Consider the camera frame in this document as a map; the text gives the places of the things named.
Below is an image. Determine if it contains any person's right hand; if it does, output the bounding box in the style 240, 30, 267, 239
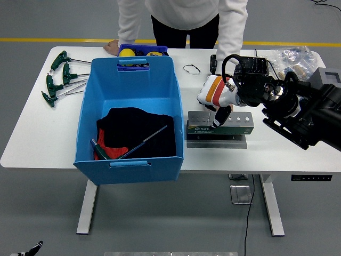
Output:
103, 39, 120, 56

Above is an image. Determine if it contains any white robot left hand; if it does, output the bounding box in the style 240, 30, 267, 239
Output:
10, 241, 44, 256

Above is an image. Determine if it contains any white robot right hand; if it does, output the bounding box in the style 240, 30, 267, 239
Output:
196, 74, 242, 130

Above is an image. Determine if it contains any green grey wrench holder rack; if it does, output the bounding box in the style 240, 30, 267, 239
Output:
185, 110, 255, 149

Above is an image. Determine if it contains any large green T-handle hex wrench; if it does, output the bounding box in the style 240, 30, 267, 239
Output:
90, 124, 168, 161

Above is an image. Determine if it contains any large blue plastic storage box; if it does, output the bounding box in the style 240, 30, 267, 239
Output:
73, 55, 185, 185

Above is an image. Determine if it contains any yellow ball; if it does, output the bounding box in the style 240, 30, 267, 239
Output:
119, 48, 136, 67

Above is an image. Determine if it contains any small dark blue bin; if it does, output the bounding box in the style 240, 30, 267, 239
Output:
117, 44, 169, 72

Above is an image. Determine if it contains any black rectangular tray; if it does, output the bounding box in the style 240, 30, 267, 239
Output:
209, 54, 269, 78

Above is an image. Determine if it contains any white table leg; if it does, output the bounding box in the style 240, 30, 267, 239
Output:
76, 179, 99, 235
259, 174, 286, 237

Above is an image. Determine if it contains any taped resistor strip bundle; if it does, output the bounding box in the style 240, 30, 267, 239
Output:
278, 65, 308, 78

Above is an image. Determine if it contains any person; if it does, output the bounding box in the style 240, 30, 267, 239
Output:
103, 0, 249, 112

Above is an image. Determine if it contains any black cloth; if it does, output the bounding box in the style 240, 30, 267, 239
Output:
95, 107, 176, 159

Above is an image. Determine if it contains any clear plastic bag of parts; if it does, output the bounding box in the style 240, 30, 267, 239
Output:
271, 45, 320, 81

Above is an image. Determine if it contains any square metal floor plate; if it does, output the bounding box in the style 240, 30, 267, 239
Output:
230, 185, 253, 205

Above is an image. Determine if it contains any orange cloth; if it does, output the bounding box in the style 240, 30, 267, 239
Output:
93, 129, 129, 161

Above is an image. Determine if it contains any grey foam block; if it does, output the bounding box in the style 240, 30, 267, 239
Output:
308, 67, 341, 87

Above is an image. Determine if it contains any black table control panel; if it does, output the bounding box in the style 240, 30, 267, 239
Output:
290, 174, 333, 182

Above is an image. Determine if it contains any thin wire ring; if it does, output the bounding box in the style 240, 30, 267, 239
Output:
182, 64, 202, 76

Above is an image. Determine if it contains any black adapter cord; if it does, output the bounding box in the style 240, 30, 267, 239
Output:
255, 49, 283, 81

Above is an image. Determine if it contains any black looped floor cable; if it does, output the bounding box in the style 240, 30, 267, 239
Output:
311, 0, 341, 13

